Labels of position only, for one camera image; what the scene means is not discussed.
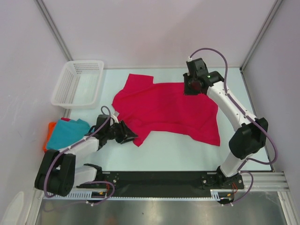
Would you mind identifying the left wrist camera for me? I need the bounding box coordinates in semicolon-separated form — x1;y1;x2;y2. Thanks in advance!
111;111;119;123

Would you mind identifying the orange t shirt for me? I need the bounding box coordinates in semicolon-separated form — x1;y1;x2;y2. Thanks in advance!
43;122;57;152

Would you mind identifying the white cable duct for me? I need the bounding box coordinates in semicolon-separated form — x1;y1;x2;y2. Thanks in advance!
50;190;233;202

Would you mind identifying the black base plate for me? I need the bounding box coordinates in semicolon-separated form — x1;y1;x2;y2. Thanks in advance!
96;171;244;198

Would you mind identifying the teal t shirt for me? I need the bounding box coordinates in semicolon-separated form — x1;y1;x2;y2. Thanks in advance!
47;117;90;150

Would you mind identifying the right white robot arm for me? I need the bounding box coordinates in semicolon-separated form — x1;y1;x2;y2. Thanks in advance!
183;58;268;188

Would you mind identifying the aluminium frame rail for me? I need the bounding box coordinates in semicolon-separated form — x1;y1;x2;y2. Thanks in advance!
32;171;288;190

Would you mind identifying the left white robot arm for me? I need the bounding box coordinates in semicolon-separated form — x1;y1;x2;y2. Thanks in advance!
34;114;138;197

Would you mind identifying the white plastic basket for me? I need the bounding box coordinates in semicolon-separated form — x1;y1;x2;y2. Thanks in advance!
51;60;105;109

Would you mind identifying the pink t shirt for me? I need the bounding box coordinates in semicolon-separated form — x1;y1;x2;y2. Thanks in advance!
112;74;221;146

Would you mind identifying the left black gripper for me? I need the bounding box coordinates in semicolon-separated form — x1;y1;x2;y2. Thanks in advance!
105;120;138;144

